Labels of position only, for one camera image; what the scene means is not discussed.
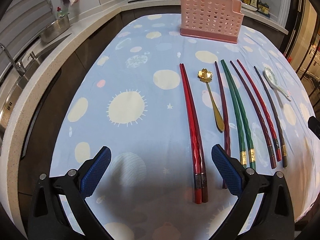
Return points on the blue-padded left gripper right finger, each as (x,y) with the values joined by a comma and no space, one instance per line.
(274,219)

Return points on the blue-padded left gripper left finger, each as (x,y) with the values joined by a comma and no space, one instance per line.
(47,217)

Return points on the white ceramic spoon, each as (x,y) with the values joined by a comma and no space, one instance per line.
(273,82)

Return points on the dark red chopstick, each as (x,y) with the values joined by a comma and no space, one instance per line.
(204,186)

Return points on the green chopstick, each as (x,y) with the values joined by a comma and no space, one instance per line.
(250,154)
(231,85)

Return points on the maroon chopstick gold band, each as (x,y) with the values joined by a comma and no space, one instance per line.
(261,120)

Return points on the gold flower spoon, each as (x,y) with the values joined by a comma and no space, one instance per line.
(206,76)

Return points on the seasoning jar set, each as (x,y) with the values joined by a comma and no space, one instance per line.
(264,9)

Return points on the white plate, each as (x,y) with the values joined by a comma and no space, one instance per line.
(248,7)

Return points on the steel sink basin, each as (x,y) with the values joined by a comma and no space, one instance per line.
(14,84)

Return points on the pink perforated utensil holder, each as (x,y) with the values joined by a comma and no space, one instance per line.
(218,20)

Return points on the light blue planet tablecloth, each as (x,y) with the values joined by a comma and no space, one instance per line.
(132,101)

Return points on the chrome sink faucet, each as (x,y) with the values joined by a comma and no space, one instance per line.
(17,65)

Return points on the stainless steel pot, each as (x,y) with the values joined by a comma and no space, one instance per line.
(55,29)

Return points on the green dish soap bottle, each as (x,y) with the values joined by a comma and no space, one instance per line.
(60,12)

